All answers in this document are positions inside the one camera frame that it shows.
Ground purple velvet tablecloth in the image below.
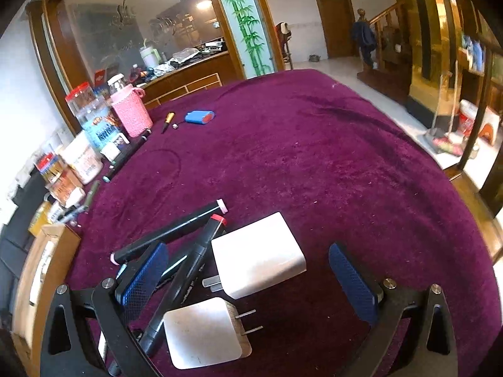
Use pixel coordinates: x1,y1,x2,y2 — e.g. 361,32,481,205
63,68,496,377

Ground white kettle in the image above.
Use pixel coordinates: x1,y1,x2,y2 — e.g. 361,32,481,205
139,45,163,67

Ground green lighter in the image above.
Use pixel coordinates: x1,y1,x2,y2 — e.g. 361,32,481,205
86,181,101,210

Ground large white charger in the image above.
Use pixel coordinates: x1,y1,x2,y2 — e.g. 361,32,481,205
202,212,307,300

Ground bamboo painted panel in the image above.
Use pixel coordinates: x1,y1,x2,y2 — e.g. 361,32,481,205
210,0,276,79

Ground broom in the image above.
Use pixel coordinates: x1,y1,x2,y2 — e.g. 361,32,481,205
424,63,465,155

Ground cardboard box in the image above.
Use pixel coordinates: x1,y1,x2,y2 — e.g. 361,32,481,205
12,224,81,377

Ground wooden door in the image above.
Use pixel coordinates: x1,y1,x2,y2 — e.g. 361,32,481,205
312,0,357,59

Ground black marker white cap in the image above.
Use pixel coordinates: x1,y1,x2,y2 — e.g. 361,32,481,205
111,129,152,166

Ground black marker teal cap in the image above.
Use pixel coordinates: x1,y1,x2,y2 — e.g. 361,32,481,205
103,137,152,183

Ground black marker pale pink caps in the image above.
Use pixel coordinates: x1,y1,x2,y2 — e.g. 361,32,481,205
111,200,228,265

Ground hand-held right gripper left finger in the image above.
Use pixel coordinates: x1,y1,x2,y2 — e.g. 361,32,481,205
40,241,169,377

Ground orange printed tin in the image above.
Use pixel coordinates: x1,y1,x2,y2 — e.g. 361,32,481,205
46,165,86,205

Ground dark jacket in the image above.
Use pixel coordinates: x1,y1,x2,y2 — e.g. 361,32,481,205
351,19,379,67

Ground clear box red lid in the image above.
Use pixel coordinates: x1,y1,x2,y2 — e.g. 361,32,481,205
35,152,65,185

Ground clear jar red lid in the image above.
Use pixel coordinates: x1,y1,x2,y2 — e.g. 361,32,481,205
65,82,120,150

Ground wooden stair railing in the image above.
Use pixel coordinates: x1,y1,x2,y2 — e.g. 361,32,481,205
356,0,414,101

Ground small white box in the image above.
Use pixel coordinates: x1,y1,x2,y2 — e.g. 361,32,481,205
100,134,130,160

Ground bottle in pink knitted sleeve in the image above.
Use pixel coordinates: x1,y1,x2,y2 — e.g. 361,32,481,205
107,74,154,138

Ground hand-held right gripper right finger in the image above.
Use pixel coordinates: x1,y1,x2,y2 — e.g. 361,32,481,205
328,242,460,377

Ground gold pillar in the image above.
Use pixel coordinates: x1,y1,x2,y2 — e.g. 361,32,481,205
397,0,474,126

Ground etched glass partition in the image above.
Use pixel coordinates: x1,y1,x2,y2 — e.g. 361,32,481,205
43,0,229,87

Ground blue battery pack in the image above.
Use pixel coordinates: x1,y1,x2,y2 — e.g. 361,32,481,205
185,110,218,125

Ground small white charger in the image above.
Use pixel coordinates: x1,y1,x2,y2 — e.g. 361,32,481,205
163,298,263,370

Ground wooden counter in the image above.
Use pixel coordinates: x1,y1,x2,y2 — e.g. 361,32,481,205
134,51,237,107

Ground black marker red cap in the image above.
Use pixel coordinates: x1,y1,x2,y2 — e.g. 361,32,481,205
139,214,229,356

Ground white plastic jar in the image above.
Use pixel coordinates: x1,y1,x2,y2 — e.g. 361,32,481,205
63,131,105,182

